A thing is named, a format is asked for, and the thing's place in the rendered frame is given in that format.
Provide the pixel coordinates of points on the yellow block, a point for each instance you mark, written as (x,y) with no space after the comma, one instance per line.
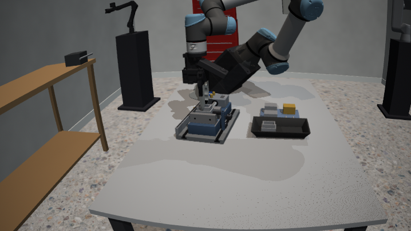
(288,108)

